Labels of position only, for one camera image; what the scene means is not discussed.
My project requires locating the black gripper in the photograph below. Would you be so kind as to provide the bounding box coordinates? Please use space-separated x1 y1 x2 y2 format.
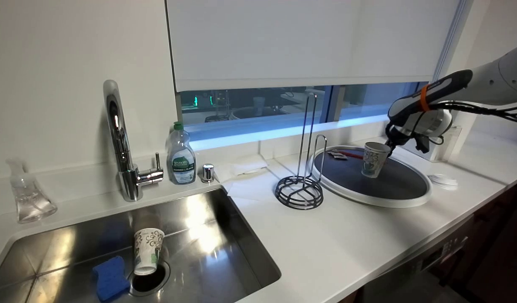
383 114 432 154

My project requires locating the printed white paper cup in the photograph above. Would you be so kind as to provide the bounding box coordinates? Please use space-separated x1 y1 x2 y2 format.
361 139 392 179

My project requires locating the patterned paper cup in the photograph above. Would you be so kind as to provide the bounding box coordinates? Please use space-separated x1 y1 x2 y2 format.
132 225 166 277

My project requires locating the white tissue box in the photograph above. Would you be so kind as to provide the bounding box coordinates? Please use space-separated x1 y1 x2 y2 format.
404 141 449 164

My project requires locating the round dark turntable tray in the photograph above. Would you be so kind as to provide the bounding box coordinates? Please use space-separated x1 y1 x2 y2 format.
311 142 432 210

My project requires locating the white roller blind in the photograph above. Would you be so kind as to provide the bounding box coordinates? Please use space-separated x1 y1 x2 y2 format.
164 0 461 92

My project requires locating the window glass pane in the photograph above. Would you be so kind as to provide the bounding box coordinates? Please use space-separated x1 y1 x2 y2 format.
176 82 431 142

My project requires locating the small chrome sink knob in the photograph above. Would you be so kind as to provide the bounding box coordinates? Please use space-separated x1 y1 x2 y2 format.
196 161 217 183

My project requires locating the stainless steel sink basin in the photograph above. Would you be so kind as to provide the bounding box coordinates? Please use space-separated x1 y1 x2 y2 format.
0 186 282 303

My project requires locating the clear dish soap bottle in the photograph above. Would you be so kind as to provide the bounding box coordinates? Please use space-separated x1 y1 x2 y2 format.
164 121 198 186

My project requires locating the chrome kitchen faucet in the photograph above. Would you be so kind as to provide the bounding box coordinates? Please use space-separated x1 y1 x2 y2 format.
102 77 164 201

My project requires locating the blue sponge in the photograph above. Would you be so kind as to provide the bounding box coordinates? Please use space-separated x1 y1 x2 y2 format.
90 254 131 303

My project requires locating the clear glass vase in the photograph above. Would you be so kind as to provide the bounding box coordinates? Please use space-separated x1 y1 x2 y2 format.
4 158 58 223

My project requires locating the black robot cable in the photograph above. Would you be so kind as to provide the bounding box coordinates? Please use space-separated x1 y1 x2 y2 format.
431 97 517 127

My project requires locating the black wire paper towel holder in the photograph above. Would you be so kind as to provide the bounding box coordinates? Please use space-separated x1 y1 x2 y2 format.
274 90 329 211

